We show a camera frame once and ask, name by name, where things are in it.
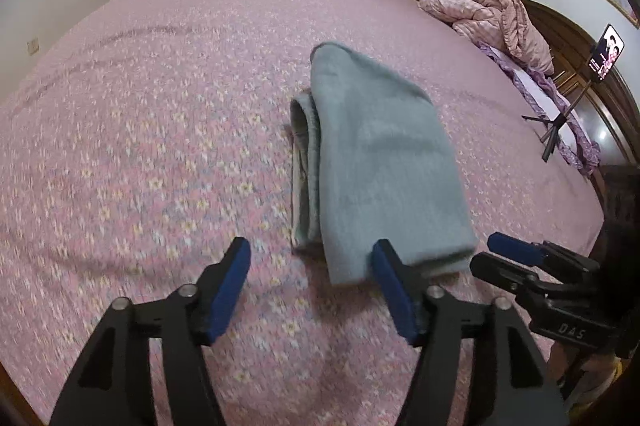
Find wooden headboard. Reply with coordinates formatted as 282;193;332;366
519;0;640;189

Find grey-blue pants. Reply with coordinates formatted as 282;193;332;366
289;41;477;288

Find pink quilt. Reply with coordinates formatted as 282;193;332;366
419;0;557;76

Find pink floral bed sheet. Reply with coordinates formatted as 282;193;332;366
0;0;606;426

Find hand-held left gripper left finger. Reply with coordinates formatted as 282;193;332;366
50;236;252;426

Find black tripod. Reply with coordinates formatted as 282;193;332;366
521;76;597;164

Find purple ruffled pillow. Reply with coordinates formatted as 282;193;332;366
474;40;602;178

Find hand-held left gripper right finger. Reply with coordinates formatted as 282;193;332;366
369;238;569;426

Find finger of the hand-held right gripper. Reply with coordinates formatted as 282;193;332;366
486;232;601;274
469;252;553;304

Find person's right hand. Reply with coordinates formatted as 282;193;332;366
547;345;623;413

